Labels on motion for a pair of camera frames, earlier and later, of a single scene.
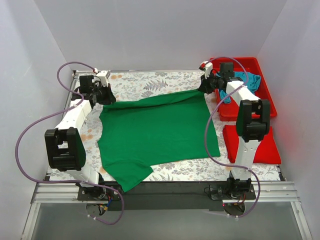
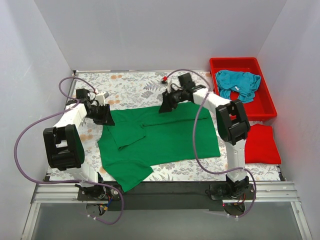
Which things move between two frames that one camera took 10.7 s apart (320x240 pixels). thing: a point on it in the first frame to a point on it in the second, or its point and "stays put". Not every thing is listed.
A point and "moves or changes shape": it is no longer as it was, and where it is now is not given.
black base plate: x=167 y=196 stays put
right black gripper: x=204 y=85 to x=170 y=99
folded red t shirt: x=267 y=152 stays put
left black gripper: x=105 y=96 to x=101 y=112
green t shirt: x=135 y=135 moves or changes shape
